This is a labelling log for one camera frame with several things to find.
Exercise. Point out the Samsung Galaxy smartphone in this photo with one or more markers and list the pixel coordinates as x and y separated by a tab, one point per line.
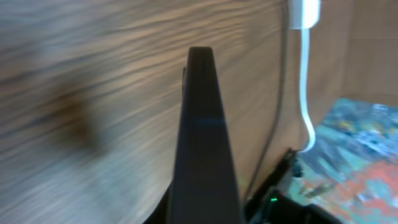
204	187

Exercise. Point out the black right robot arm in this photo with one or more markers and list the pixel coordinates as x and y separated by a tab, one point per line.
276	208

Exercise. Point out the white power strip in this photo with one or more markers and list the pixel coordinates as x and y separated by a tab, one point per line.
303	14

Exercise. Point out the colourful painted floor mat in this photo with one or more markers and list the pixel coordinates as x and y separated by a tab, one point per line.
352	170

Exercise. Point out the brown cardboard box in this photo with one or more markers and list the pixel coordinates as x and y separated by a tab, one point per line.
353	54

